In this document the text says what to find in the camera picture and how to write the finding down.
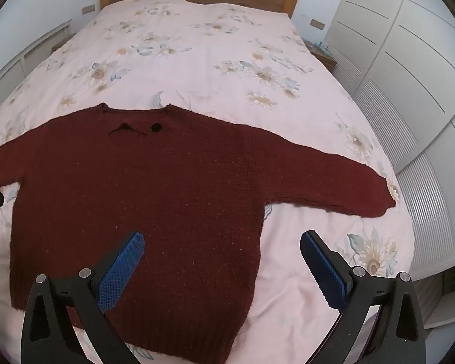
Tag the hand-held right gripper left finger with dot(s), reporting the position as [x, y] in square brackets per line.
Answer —
[121, 269]

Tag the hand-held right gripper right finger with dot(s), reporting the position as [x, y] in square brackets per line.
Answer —
[326, 269]

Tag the dark red knitted sweater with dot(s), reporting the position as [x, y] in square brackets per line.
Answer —
[155, 182]

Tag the wooden nightstand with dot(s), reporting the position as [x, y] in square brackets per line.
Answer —
[60, 43]
[326, 60]

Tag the pink floral blanket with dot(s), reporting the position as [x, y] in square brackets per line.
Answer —
[197, 64]

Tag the small teal items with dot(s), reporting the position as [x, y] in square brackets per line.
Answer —
[323, 47]

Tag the white wardrobe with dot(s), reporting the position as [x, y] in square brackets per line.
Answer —
[402, 45]

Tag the wall socket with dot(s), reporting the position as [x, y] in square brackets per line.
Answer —
[88, 8]
[317, 24]

